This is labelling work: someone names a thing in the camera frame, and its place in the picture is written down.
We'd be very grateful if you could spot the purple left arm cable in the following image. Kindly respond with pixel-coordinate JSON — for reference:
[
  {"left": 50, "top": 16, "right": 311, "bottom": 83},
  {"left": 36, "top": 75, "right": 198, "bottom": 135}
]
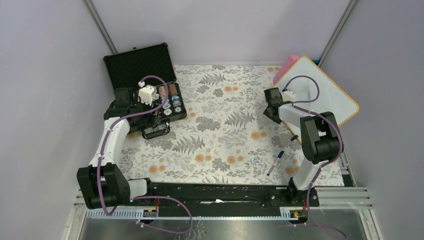
[{"left": 96, "top": 75, "right": 194, "bottom": 235}]

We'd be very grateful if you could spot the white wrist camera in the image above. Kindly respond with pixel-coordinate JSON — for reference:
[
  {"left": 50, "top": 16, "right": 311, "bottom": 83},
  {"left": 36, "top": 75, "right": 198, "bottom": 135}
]
[
  {"left": 281, "top": 89, "right": 297, "bottom": 102},
  {"left": 138, "top": 81, "right": 160, "bottom": 106}
]

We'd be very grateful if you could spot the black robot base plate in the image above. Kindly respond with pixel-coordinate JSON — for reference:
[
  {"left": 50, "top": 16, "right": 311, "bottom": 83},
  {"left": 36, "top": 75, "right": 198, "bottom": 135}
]
[{"left": 128, "top": 182, "right": 320, "bottom": 218}]

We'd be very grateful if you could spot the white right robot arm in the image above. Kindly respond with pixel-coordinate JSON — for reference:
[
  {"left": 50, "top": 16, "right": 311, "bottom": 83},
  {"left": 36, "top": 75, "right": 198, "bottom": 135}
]
[{"left": 263, "top": 87, "right": 344, "bottom": 206}]

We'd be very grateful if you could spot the black poker chip case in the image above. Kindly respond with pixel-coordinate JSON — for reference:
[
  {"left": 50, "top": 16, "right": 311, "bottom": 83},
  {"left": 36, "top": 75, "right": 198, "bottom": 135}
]
[{"left": 103, "top": 42, "right": 187, "bottom": 140}]

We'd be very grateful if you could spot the floral patterned table mat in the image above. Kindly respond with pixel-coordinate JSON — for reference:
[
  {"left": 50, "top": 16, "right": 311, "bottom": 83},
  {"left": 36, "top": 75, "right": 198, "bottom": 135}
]
[{"left": 117, "top": 64, "right": 345, "bottom": 187}]

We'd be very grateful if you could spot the yellow framed whiteboard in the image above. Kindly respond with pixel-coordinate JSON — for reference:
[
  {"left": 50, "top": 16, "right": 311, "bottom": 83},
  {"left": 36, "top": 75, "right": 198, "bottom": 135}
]
[{"left": 273, "top": 56, "right": 360, "bottom": 127}]

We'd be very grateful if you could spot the pink wedge eraser block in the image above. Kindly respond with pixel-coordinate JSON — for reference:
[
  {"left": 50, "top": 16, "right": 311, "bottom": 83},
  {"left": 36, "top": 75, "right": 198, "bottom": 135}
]
[{"left": 272, "top": 54, "right": 299, "bottom": 84}]

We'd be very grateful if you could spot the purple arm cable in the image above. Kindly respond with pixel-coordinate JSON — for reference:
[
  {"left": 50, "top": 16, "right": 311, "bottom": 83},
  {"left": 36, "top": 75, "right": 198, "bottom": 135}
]
[
  {"left": 96, "top": 75, "right": 194, "bottom": 235},
  {"left": 282, "top": 75, "right": 348, "bottom": 240}
]

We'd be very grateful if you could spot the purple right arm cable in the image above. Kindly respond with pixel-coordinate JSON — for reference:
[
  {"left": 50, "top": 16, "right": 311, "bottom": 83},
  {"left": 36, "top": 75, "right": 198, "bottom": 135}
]
[{"left": 282, "top": 75, "right": 348, "bottom": 240}]

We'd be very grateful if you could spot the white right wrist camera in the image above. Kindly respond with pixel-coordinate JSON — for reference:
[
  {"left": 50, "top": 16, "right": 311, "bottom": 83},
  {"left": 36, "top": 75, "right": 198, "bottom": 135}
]
[{"left": 281, "top": 89, "right": 297, "bottom": 102}]

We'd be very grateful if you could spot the blue white marker pen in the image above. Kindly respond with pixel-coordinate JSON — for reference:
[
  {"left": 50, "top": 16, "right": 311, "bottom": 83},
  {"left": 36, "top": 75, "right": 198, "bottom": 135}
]
[{"left": 266, "top": 150, "right": 285, "bottom": 177}]

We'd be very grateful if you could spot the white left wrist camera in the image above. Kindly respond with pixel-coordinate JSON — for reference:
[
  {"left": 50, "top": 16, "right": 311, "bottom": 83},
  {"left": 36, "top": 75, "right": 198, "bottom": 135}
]
[{"left": 138, "top": 81, "right": 160, "bottom": 106}]

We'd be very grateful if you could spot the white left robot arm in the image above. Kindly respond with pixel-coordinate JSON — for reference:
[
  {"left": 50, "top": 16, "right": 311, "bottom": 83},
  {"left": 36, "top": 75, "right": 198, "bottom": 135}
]
[{"left": 76, "top": 85, "right": 159, "bottom": 216}]

